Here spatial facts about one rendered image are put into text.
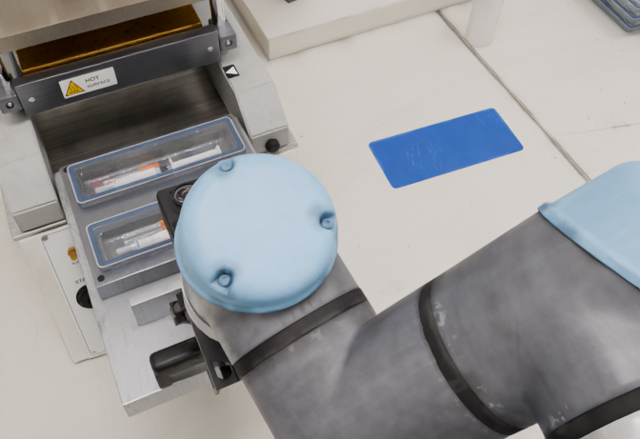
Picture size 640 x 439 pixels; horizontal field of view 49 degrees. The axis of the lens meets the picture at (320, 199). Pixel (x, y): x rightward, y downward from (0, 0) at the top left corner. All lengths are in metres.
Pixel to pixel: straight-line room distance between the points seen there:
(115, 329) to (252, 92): 0.32
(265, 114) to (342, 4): 0.50
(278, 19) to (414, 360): 1.02
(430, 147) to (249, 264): 0.84
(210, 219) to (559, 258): 0.15
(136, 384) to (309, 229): 0.40
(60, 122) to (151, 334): 0.36
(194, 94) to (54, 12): 0.22
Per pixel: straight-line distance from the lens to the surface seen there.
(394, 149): 1.12
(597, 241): 0.28
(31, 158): 0.83
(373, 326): 0.33
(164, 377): 0.66
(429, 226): 1.04
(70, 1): 0.83
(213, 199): 0.32
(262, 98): 0.85
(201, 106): 0.94
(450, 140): 1.15
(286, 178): 0.33
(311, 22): 1.27
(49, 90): 0.84
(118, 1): 0.82
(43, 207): 0.83
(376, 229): 1.03
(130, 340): 0.71
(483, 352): 0.29
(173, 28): 0.85
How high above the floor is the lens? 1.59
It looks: 53 degrees down
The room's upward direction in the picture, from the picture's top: 1 degrees clockwise
